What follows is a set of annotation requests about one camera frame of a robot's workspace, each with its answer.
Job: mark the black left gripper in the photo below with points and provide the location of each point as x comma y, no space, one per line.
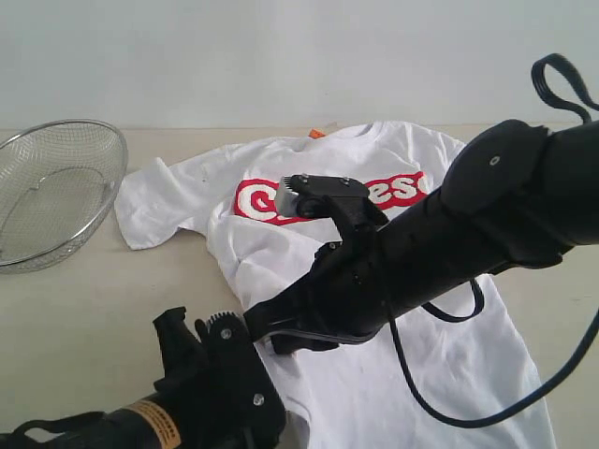
215,386

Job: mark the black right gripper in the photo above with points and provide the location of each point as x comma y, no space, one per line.
345,298

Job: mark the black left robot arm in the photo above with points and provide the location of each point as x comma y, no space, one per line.
143,424

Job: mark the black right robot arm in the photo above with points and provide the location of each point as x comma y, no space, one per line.
515,196

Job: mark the round metal mesh basket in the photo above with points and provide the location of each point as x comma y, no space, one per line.
59,181

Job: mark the orange garment tag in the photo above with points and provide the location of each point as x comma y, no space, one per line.
315,134

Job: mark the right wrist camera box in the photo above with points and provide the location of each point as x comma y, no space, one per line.
343,200

